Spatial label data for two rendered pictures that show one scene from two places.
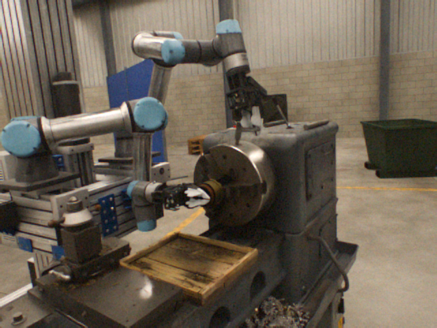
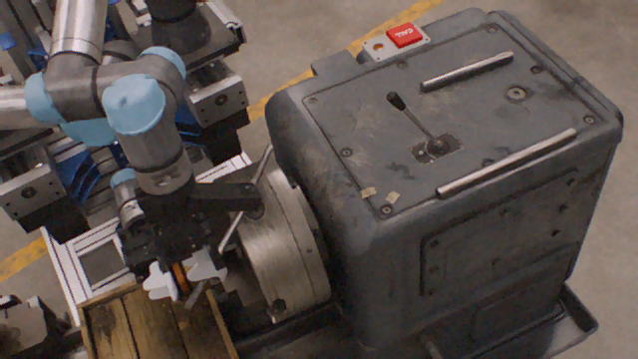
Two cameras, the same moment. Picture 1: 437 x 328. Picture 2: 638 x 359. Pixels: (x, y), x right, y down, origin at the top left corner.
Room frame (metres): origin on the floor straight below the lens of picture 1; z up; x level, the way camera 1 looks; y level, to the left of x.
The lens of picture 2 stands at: (0.70, -0.63, 2.15)
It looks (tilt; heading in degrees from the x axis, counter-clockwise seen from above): 50 degrees down; 37
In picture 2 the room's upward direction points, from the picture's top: 11 degrees counter-clockwise
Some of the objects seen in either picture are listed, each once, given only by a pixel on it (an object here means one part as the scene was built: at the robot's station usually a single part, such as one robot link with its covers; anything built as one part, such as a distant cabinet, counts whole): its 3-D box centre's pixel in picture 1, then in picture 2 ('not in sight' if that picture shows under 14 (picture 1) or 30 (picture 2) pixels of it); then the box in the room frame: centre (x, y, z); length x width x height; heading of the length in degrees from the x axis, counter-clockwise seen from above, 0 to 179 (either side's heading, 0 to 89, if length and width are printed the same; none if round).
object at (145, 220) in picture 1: (145, 214); not in sight; (1.24, 0.29, 0.98); 0.11 x 0.08 x 0.11; 19
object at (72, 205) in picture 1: (74, 203); not in sight; (0.81, 0.37, 1.17); 0.04 x 0.04 x 0.03
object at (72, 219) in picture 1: (76, 215); not in sight; (0.81, 0.37, 1.13); 0.08 x 0.08 x 0.03
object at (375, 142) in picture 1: (399, 147); not in sight; (5.45, -3.13, 0.43); 1.34 x 0.94 x 0.85; 170
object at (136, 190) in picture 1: (143, 191); (132, 194); (1.22, 0.28, 1.08); 0.11 x 0.08 x 0.09; 53
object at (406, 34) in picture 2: not in sight; (404, 36); (1.74, -0.15, 1.26); 0.06 x 0.06 x 0.02; 53
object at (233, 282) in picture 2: (242, 189); (245, 290); (1.13, -0.09, 1.08); 0.12 x 0.11 x 0.05; 53
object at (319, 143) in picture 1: (274, 167); (433, 167); (1.57, -0.29, 1.06); 0.59 x 0.48 x 0.39; 143
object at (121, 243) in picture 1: (93, 261); (2, 348); (0.83, 0.35, 0.99); 0.20 x 0.10 x 0.05; 143
